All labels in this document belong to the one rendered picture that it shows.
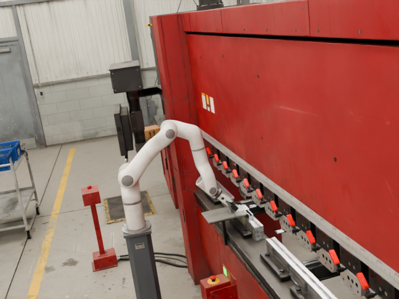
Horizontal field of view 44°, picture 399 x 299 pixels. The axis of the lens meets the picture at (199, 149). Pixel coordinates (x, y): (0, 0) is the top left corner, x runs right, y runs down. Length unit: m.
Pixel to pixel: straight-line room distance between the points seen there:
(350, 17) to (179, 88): 2.37
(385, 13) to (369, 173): 0.54
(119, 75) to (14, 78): 6.49
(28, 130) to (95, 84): 1.62
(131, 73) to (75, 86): 6.33
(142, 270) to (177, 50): 1.67
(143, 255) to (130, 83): 1.42
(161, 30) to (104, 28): 6.34
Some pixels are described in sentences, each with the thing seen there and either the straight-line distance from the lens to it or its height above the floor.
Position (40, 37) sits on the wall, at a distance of 10.23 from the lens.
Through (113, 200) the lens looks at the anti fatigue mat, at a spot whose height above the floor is 0.01.
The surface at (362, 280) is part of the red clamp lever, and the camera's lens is 1.94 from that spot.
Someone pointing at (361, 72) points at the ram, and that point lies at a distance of 1.71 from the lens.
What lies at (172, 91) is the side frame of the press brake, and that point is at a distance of 3.89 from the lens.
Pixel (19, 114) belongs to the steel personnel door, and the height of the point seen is 0.74.
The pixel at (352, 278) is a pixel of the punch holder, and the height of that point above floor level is 1.24.
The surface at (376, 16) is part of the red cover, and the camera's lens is 1.58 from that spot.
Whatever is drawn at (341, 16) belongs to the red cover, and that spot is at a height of 2.23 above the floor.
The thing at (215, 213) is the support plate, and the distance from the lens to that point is 3.31.
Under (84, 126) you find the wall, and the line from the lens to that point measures 10.39.
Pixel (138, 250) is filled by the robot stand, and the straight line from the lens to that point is 3.25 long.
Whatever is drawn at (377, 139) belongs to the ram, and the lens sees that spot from 1.69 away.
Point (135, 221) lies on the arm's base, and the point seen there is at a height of 1.07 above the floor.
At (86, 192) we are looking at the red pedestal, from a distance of 4.75.
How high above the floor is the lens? 2.32
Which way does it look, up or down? 16 degrees down
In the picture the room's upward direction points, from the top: 7 degrees counter-clockwise
